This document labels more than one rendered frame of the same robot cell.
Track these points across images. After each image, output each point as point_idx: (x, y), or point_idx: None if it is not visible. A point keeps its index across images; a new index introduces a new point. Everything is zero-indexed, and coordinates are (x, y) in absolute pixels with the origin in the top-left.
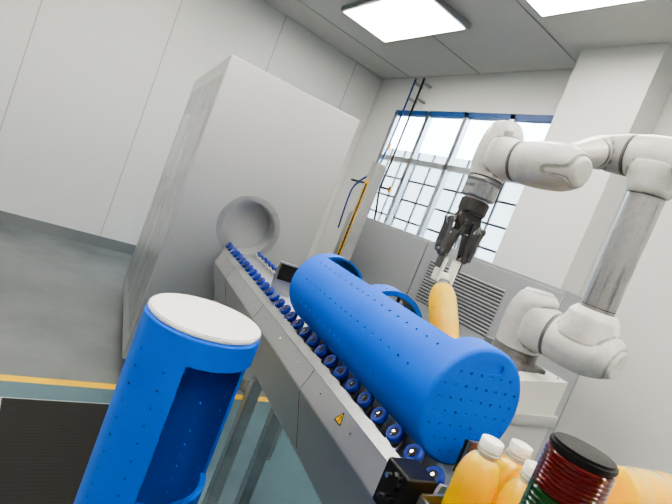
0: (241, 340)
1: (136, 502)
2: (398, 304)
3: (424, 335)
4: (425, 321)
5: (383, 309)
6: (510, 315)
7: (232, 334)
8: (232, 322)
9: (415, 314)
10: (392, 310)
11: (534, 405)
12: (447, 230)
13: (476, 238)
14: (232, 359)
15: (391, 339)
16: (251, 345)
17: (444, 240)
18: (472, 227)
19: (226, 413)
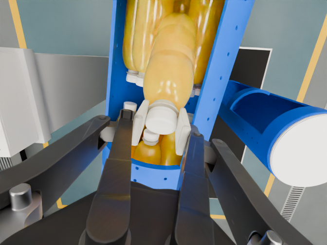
0: (317, 116)
1: (268, 95)
2: (195, 125)
3: (236, 31)
4: (213, 58)
5: (207, 127)
6: None
7: (317, 125)
8: (298, 148)
9: (205, 85)
10: (207, 116)
11: None
12: (259, 188)
13: (55, 173)
14: (309, 109)
15: (230, 73)
16: (299, 119)
17: (234, 159)
18: (130, 204)
19: (244, 119)
